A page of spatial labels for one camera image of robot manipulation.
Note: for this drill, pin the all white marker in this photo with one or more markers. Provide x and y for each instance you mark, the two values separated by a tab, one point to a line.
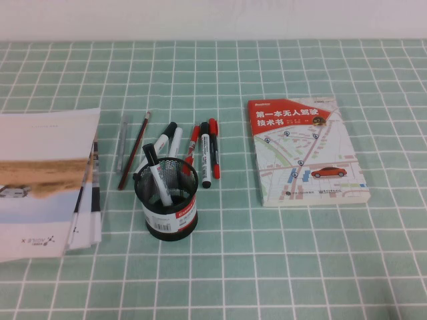
176	140

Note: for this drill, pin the black mesh pen holder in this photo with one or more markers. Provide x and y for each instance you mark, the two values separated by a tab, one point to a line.
166	223

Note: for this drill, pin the red and black pencil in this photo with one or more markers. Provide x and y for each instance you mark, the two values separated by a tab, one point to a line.
135	150

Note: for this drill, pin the green checked tablecloth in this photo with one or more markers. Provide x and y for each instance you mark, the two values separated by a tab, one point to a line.
233	266

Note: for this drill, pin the grey slim pen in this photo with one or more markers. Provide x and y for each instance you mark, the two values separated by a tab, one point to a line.
123	146

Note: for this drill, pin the white brochure with black stripe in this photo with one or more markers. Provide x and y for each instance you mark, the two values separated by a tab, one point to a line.
96	226

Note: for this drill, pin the book with map and car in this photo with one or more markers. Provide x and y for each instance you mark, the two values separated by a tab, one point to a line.
310	150

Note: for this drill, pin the red marker pen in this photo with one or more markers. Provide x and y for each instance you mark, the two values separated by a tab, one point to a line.
192	143

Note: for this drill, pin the white marker with black cap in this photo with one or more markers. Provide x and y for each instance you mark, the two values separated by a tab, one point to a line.
163	140
205	156
156	173

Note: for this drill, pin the white brochure with small logo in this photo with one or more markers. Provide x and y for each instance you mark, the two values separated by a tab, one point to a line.
77	233

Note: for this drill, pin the slim red and black pen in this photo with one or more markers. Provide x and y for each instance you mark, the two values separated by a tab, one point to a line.
215	150

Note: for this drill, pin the AgileX brochure with desert photo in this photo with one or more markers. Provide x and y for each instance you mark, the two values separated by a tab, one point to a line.
33	150

